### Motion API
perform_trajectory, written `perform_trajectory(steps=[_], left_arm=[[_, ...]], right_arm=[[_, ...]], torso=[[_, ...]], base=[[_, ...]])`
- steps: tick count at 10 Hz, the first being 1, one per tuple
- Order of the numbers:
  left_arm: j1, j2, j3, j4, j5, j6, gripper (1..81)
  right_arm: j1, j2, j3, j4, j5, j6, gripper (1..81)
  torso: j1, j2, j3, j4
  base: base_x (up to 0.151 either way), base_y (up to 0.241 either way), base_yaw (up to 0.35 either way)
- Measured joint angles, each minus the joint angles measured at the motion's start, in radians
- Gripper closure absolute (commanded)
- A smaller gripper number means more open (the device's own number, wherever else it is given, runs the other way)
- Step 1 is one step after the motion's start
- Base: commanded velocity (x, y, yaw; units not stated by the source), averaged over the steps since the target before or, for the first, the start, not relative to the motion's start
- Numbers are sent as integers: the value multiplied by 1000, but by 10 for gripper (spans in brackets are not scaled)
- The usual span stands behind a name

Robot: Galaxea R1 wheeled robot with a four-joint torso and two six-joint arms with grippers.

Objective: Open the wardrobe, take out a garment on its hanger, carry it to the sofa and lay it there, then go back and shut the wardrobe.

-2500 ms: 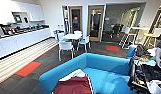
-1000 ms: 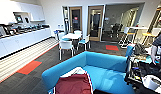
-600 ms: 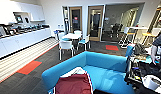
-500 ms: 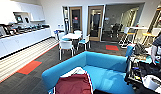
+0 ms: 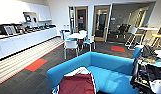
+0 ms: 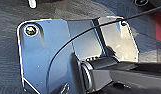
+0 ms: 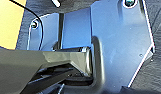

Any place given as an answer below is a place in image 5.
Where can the wood framed glass door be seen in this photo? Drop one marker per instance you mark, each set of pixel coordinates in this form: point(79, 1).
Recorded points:
point(101, 21)
point(81, 18)

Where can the white upper kitchen cabinets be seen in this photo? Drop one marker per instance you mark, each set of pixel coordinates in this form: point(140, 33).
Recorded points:
point(12, 10)

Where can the white round object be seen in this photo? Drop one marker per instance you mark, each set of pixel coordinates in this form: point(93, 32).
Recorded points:
point(158, 87)

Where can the white chair with teal seat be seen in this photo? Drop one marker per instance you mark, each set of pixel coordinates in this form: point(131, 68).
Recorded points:
point(88, 41)
point(82, 32)
point(66, 35)
point(71, 46)

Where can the black equipment cart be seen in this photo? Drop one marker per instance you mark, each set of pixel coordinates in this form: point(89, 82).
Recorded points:
point(142, 75)

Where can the white high stool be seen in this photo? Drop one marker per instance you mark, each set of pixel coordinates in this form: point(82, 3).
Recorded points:
point(132, 37)

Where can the black bag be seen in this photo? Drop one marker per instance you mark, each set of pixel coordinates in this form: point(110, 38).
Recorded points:
point(148, 50)

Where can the blue sofa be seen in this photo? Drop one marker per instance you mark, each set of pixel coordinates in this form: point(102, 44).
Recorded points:
point(112, 71)

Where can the white kitchen counter cabinets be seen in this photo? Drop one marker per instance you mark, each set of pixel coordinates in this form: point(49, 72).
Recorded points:
point(26, 41)

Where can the red jacket with white sleeves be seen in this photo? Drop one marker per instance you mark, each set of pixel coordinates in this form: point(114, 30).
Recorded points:
point(77, 85)

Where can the white square table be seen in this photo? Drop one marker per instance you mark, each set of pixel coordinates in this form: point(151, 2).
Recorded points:
point(77, 35)

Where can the black office chair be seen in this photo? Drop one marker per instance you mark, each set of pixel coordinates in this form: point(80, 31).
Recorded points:
point(122, 30)

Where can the yellow high stool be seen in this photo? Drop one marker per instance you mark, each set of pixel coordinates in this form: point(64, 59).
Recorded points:
point(158, 36)

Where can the white high table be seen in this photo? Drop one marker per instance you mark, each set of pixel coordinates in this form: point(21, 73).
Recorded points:
point(148, 28)

